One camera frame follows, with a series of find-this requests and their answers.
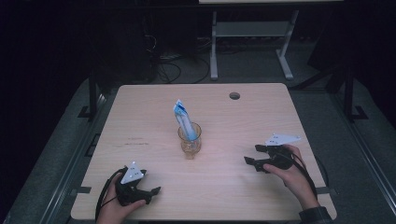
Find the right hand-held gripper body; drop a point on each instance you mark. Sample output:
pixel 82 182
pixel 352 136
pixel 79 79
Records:
pixel 280 155

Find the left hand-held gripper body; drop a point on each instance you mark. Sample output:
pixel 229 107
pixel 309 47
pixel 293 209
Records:
pixel 132 175

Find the clear glass cup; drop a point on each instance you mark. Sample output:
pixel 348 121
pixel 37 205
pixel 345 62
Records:
pixel 190 146

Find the white blue toothpaste tube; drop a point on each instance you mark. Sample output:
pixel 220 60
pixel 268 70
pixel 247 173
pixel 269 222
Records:
pixel 183 119

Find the person's right hand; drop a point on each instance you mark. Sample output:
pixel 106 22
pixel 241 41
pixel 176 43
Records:
pixel 295 183

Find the person's left hand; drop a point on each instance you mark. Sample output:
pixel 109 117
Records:
pixel 112 211

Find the black tape strip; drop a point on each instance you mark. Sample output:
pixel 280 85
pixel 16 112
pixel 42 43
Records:
pixel 83 189
pixel 327 190

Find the black metal stand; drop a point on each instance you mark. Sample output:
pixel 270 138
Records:
pixel 92 93
pixel 348 96

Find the metal floor rail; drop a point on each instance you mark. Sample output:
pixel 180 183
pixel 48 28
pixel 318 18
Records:
pixel 367 155
pixel 67 174

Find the white metal table frame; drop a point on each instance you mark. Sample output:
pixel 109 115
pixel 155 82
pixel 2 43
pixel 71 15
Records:
pixel 249 29

